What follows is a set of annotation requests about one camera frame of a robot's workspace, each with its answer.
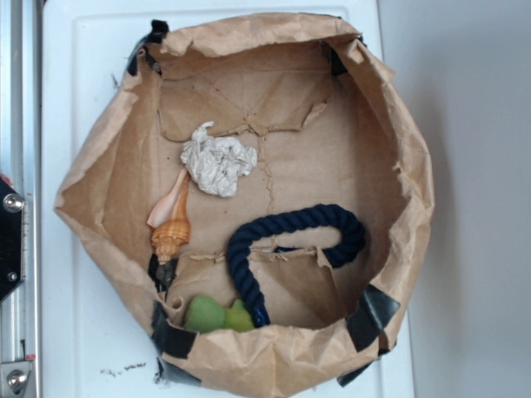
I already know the orange conch seashell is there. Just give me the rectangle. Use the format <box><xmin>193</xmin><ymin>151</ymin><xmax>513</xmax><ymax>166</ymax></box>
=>
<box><xmin>147</xmin><ymin>168</ymin><xmax>191</xmax><ymax>265</ymax></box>

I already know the brown paper bag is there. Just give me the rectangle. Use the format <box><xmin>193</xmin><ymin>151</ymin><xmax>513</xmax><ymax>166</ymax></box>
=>
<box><xmin>55</xmin><ymin>13</ymin><xmax>435</xmax><ymax>397</ymax></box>

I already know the navy blue rope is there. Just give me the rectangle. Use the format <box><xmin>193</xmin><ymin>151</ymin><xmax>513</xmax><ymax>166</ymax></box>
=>
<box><xmin>226</xmin><ymin>203</ymin><xmax>366</xmax><ymax>328</ymax></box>

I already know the aluminium frame rail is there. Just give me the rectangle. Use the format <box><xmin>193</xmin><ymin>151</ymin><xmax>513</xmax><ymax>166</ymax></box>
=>
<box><xmin>1</xmin><ymin>1</ymin><xmax>43</xmax><ymax>397</ymax></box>

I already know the black bracket plate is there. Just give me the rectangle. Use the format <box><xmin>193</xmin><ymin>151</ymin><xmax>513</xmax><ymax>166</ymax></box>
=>
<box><xmin>0</xmin><ymin>173</ymin><xmax>26</xmax><ymax>303</ymax></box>

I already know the white paper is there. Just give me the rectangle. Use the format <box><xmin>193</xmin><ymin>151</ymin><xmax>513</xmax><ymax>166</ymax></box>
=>
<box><xmin>180</xmin><ymin>121</ymin><xmax>258</xmax><ymax>198</ymax></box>

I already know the green plush toy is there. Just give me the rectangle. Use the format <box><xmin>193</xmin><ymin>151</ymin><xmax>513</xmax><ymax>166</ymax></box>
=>
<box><xmin>183</xmin><ymin>294</ymin><xmax>256</xmax><ymax>333</ymax></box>

